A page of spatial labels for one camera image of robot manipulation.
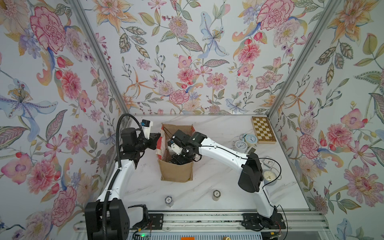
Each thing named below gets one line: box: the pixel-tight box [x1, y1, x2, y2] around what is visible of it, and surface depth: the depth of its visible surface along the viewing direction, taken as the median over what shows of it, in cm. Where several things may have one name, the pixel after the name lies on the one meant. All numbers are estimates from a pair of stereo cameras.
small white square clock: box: [262, 158, 276, 168], surface depth 95 cm
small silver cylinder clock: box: [164, 196, 173, 208], surface depth 77 cm
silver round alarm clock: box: [234, 140, 248, 153], surface depth 100 cm
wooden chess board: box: [251, 116, 277, 144], surface depth 109 cm
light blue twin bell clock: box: [242, 133, 258, 148], surface depth 103 cm
